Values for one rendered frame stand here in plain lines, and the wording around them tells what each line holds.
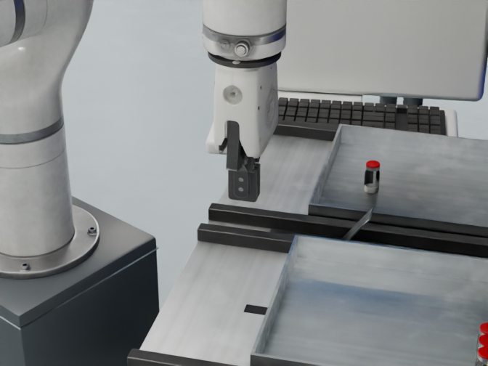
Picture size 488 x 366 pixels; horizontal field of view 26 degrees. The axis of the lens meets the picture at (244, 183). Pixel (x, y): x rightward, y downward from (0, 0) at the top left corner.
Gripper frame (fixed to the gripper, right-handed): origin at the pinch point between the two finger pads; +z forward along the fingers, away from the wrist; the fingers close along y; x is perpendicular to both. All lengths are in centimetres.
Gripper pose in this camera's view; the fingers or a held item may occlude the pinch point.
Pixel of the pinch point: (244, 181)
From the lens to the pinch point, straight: 115.0
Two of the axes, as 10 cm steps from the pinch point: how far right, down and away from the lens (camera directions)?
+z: 0.0, 8.7, 5.0
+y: 2.5, -4.8, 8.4
